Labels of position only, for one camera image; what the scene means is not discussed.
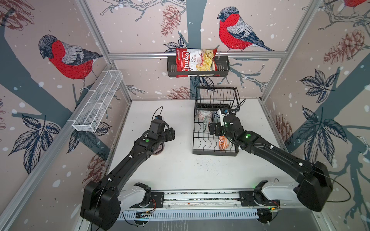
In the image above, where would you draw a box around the white mesh wall shelf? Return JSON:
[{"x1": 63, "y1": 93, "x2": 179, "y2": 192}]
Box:
[{"x1": 72, "y1": 70, "x2": 123, "y2": 132}]

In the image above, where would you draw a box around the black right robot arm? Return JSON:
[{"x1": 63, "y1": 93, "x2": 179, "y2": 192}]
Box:
[{"x1": 208, "y1": 114, "x2": 333, "y2": 212}]

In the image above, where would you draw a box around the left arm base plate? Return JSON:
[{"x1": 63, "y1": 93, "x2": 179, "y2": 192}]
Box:
[{"x1": 130, "y1": 192, "x2": 164, "y2": 209}]

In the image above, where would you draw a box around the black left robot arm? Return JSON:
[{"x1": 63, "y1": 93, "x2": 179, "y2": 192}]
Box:
[{"x1": 80, "y1": 119, "x2": 175, "y2": 231}]

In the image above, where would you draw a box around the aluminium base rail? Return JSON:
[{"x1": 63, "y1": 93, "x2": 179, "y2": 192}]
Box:
[{"x1": 121, "y1": 189, "x2": 307, "y2": 210}]

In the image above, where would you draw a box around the black wall basket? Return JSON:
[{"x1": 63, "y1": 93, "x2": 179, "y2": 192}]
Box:
[{"x1": 167, "y1": 56, "x2": 230, "y2": 78}]

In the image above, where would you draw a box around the grey green patterned bowl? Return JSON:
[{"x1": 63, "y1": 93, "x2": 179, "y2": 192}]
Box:
[{"x1": 152, "y1": 143, "x2": 165, "y2": 156}]

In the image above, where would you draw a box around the orange brown patterned bowl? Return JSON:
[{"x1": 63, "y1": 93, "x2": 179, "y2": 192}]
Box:
[{"x1": 218, "y1": 136, "x2": 232, "y2": 151}]

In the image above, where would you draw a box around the orange diamond white bowl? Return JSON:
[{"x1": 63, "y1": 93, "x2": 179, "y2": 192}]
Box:
[{"x1": 203, "y1": 116, "x2": 213, "y2": 133}]

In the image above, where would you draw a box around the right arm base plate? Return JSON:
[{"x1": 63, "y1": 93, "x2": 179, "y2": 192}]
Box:
[{"x1": 239, "y1": 191, "x2": 280, "y2": 207}]

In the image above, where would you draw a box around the black two-tier dish rack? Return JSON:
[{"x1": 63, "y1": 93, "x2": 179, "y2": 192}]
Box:
[{"x1": 192, "y1": 87, "x2": 241, "y2": 157}]

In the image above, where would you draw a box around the red cassava chips bag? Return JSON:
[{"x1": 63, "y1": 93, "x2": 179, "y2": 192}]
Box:
[{"x1": 176, "y1": 48, "x2": 218, "y2": 72}]

